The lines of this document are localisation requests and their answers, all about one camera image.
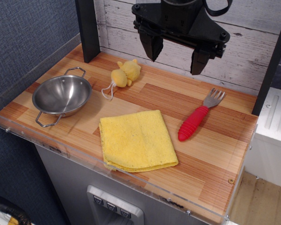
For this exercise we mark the red-handled metal fork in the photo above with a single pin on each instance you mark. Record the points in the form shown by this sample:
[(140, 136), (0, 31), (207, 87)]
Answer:
[(190, 125)]

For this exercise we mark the black yellow object bottom-left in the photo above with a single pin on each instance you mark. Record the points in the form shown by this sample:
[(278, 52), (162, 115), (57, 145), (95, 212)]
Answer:
[(11, 214)]

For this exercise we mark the black left vertical post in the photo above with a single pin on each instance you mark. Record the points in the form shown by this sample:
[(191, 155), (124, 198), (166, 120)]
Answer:
[(88, 29)]

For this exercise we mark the grey toy fridge cabinet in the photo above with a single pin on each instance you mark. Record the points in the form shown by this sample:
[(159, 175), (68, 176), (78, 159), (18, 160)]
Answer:
[(71, 178)]

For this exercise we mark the black right vertical post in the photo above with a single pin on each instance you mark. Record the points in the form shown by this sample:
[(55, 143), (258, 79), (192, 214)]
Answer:
[(268, 78)]

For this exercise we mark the clear acrylic table guard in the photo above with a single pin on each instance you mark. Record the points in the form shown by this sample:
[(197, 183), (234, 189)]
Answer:
[(209, 162)]

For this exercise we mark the yellow bear-shaped sponge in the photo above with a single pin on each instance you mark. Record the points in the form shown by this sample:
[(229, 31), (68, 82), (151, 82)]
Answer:
[(125, 75)]

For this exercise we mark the black vertical post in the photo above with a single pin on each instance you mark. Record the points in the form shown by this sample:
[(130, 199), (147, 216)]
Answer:
[(88, 29), (268, 78)]

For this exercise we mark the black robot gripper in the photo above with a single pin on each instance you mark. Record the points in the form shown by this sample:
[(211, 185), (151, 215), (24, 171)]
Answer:
[(185, 22)]

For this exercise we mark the stainless steel two-handled bowl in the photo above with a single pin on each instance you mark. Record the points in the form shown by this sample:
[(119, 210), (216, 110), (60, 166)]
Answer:
[(63, 95)]

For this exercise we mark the folded yellow cloth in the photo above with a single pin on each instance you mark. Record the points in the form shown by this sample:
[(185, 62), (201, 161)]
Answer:
[(137, 142)]

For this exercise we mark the silver dispenser button panel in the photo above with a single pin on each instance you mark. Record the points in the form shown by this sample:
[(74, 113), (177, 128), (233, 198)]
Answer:
[(111, 210)]

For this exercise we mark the white grooved side unit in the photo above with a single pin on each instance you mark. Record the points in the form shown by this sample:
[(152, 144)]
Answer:
[(264, 155)]

